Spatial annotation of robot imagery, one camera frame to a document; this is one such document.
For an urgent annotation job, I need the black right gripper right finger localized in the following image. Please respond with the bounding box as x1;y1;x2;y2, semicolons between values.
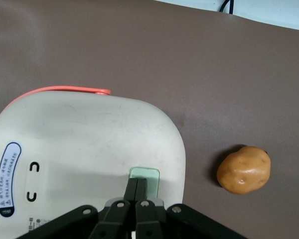
135;178;165;239

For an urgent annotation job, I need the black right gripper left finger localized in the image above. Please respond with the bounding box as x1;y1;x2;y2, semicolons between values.
88;178;139;239

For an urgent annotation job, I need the brown potato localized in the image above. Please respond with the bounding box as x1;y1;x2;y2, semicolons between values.
216;145;272;195

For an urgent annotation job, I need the brown table cover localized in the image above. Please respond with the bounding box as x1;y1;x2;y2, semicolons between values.
0;0;299;239

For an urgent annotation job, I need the white rice cooker pink handle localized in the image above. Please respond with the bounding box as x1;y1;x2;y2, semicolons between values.
0;86;185;239

